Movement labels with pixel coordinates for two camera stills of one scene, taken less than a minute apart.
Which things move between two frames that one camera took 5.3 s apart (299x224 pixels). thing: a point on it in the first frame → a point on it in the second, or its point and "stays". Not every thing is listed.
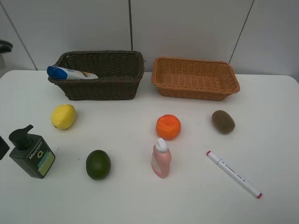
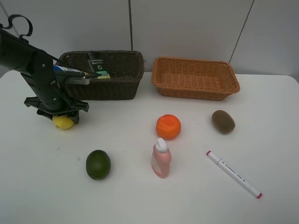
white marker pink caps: x=234 y=174 stays
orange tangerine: x=168 y=126 stays
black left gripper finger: x=4 y=148 → x=75 y=117
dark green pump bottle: x=31 y=152 → x=96 y=65
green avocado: x=98 y=164 stays
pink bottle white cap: x=161 y=158 stays
